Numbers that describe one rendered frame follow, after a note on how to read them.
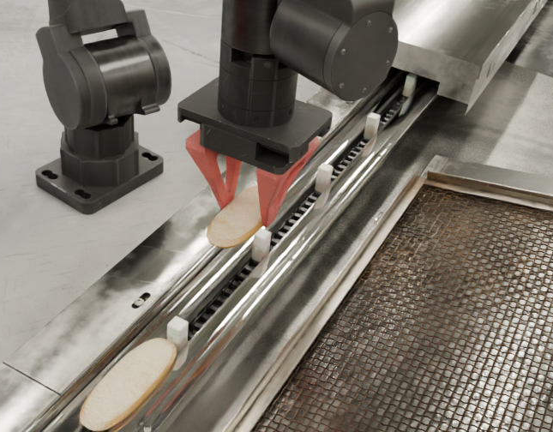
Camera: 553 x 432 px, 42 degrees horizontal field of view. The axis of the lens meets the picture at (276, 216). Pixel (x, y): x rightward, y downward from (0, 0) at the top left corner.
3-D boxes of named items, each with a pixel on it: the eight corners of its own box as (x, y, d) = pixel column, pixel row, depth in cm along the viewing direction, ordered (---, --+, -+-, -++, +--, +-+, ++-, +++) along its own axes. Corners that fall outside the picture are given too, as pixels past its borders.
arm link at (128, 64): (114, 107, 80) (69, 119, 77) (111, 20, 74) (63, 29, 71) (159, 147, 75) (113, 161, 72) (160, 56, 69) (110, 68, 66)
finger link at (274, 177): (272, 255, 56) (283, 153, 51) (195, 223, 59) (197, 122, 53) (310, 213, 61) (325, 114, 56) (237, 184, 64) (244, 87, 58)
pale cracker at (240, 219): (256, 181, 64) (257, 170, 64) (294, 195, 63) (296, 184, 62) (194, 238, 57) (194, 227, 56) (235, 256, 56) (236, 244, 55)
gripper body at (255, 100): (293, 171, 51) (305, 75, 47) (174, 127, 55) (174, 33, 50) (332, 133, 56) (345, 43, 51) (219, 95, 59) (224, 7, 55)
